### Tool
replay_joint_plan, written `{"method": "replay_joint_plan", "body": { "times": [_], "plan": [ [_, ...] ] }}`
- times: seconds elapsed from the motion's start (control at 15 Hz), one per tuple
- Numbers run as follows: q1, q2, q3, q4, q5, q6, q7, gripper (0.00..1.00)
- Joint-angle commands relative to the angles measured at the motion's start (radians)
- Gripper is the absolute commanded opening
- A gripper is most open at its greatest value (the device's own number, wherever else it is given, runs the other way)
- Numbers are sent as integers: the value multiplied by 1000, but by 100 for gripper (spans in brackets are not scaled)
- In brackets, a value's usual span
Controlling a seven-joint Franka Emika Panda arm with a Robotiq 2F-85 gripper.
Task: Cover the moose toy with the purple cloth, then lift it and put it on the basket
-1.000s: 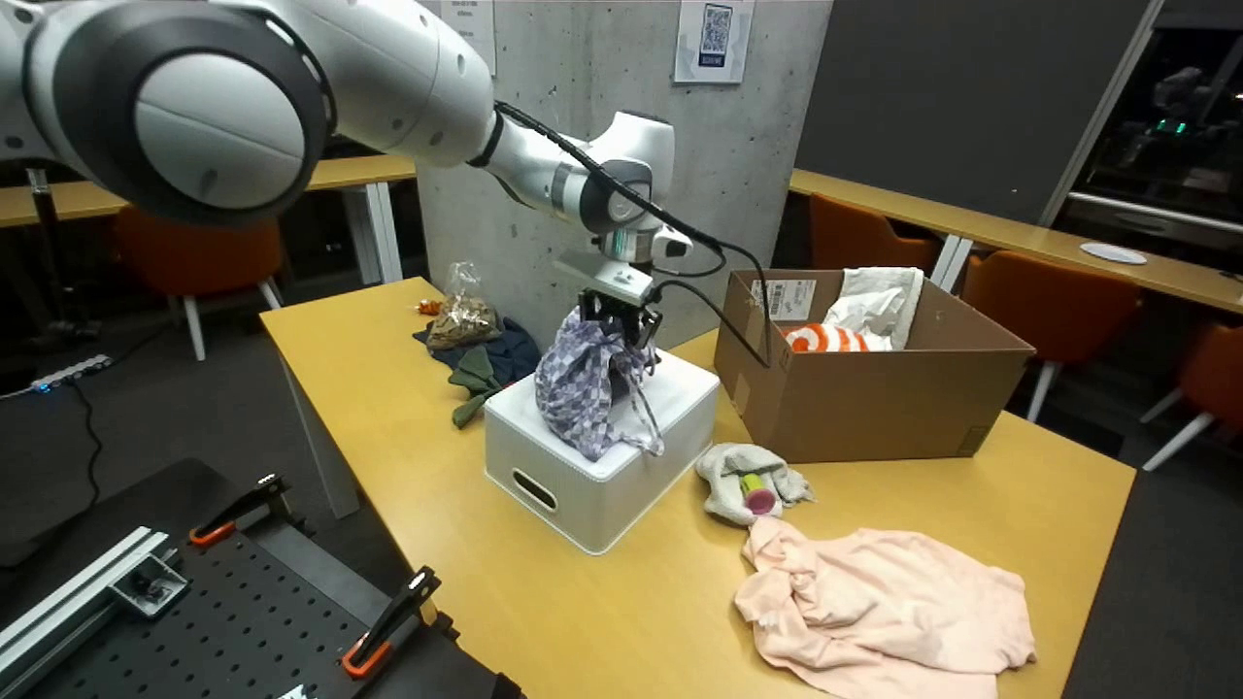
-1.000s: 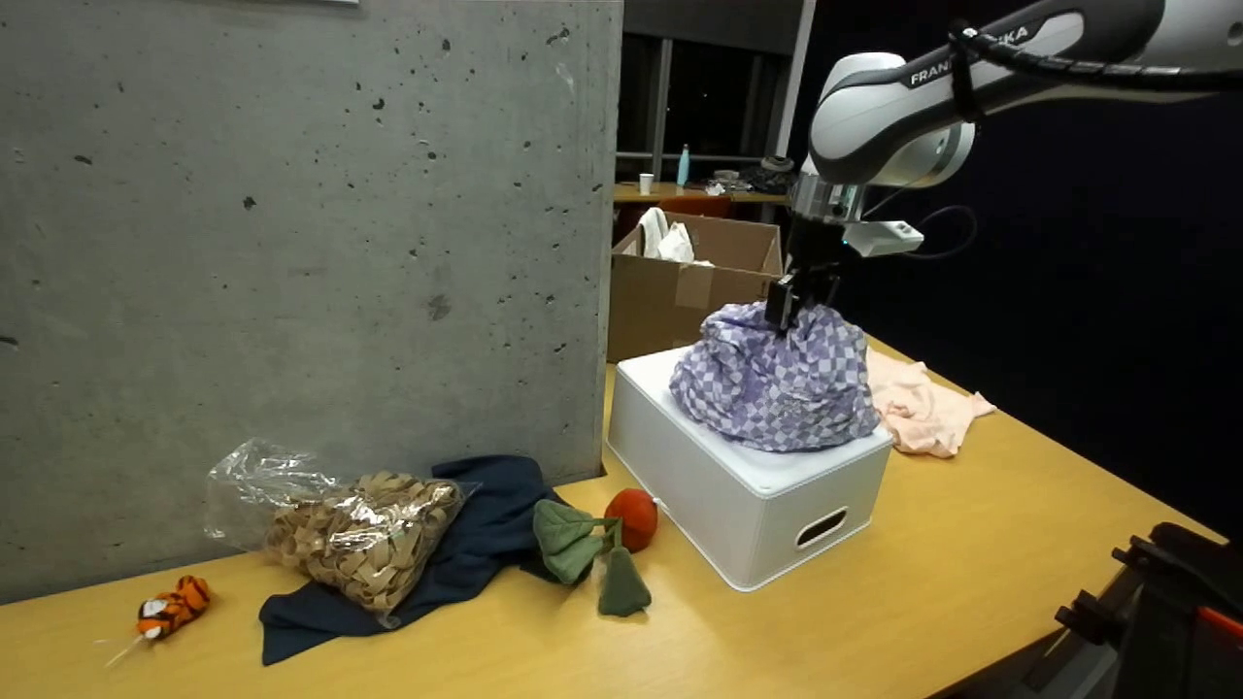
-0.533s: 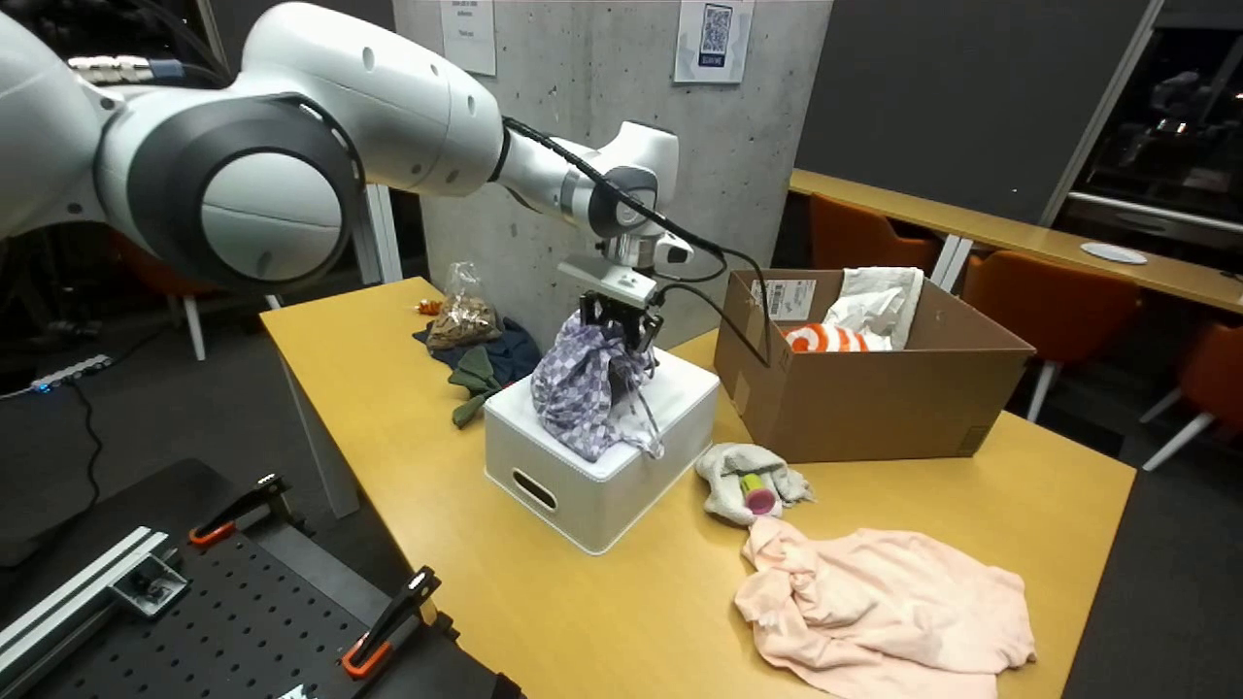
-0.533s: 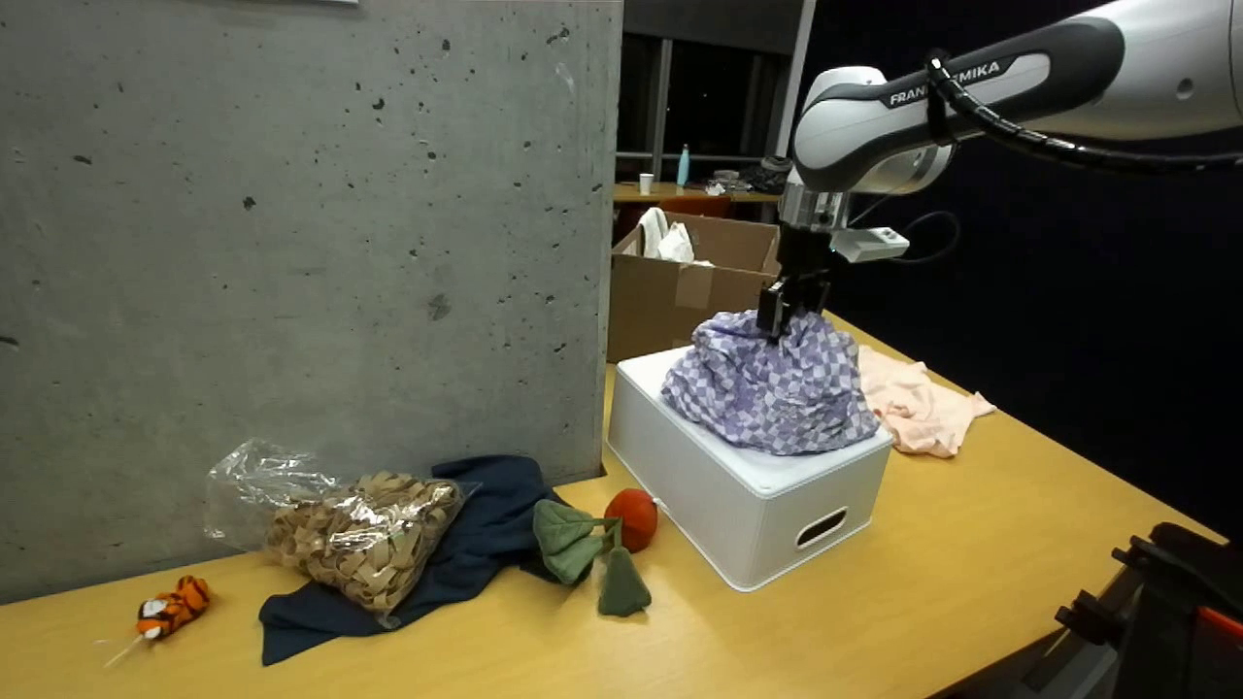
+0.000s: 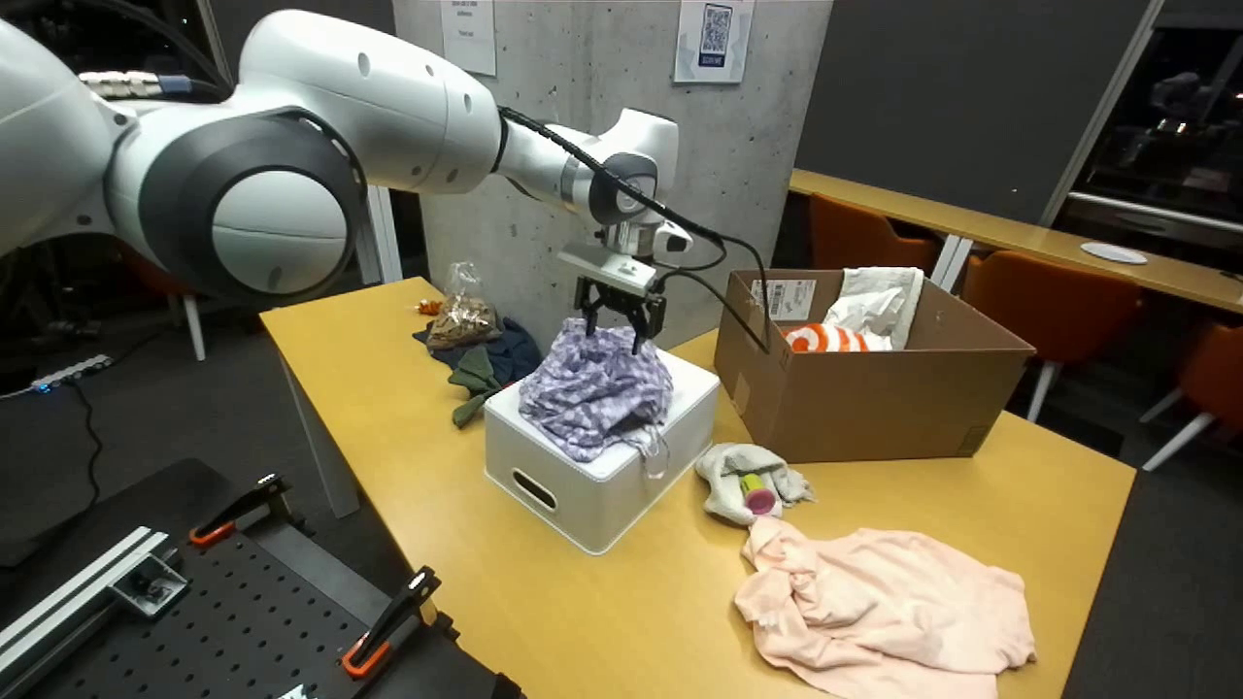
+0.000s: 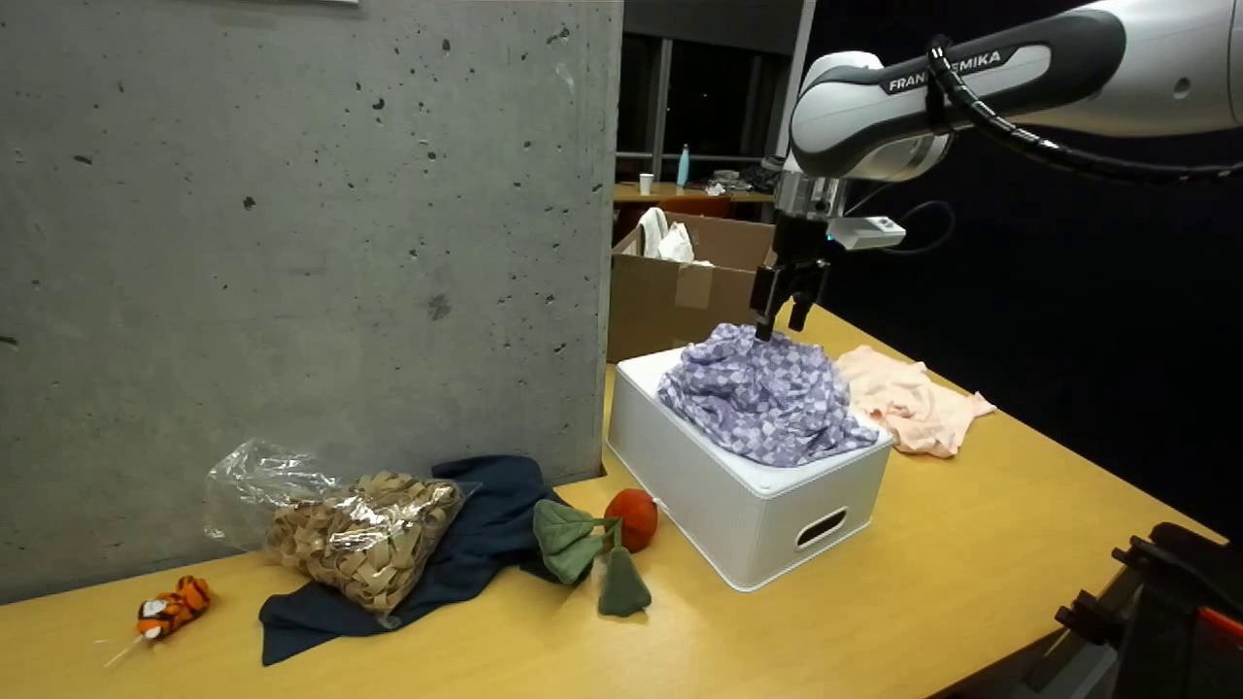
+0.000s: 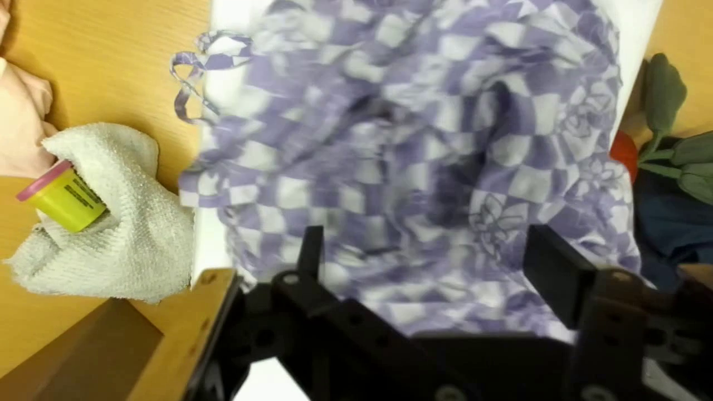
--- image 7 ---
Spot white terry towel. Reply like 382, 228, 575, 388
5, 120, 199, 309

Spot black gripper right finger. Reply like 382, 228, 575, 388
522, 222, 653, 401

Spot brown cardboard box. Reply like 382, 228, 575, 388
0, 266, 241, 401

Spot white plastic basket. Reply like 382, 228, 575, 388
188, 0, 700, 401

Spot pink cloth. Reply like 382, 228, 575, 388
0, 0, 60, 180

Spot red plush vegetable green leaves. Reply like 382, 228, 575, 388
608, 52, 713, 211

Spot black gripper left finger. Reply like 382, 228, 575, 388
186, 225, 352, 401

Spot purple checkered cloth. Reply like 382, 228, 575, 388
167, 0, 645, 343

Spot dark blue cloth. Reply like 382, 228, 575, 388
631, 169, 713, 292

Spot yellow dough can pink lid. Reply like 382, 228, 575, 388
15, 156, 112, 234

